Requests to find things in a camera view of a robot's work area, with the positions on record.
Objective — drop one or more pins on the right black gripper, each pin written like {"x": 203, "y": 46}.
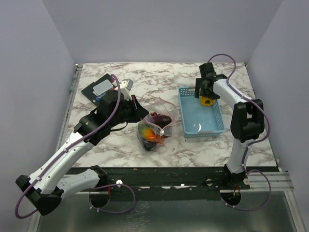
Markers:
{"x": 200, "y": 83}

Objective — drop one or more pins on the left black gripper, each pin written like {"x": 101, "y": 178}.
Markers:
{"x": 139, "y": 111}

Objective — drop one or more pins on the green orange toy mango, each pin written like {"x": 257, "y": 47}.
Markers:
{"x": 146, "y": 133}

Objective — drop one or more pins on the yellow toy bell pepper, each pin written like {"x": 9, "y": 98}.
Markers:
{"x": 205, "y": 101}

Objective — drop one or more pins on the clear pink zip top bag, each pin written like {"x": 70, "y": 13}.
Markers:
{"x": 163, "y": 107}

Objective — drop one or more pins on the orange toy pumpkin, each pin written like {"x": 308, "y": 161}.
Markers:
{"x": 160, "y": 139}

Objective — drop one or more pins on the dark purple toy eggplant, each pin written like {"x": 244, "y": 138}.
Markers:
{"x": 148, "y": 145}

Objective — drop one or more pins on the dark red toy grapes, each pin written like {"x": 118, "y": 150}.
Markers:
{"x": 154, "y": 114}

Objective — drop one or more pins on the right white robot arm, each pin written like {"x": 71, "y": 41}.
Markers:
{"x": 247, "y": 122}

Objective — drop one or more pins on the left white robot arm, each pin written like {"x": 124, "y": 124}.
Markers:
{"x": 47, "y": 187}

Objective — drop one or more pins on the light blue plastic basket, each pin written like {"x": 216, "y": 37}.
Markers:
{"x": 199, "y": 121}

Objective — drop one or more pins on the black foam pad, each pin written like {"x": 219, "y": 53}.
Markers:
{"x": 88, "y": 91}

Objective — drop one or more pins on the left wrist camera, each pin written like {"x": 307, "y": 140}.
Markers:
{"x": 125, "y": 87}

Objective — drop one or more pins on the aluminium rail frame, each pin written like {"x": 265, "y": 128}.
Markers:
{"x": 256, "y": 179}

